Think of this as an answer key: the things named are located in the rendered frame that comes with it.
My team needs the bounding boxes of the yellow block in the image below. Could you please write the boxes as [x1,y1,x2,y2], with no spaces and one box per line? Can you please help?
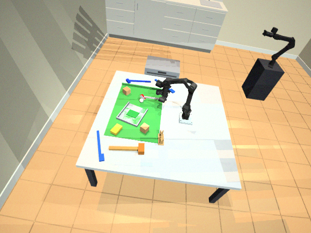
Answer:
[110,123,122,135]

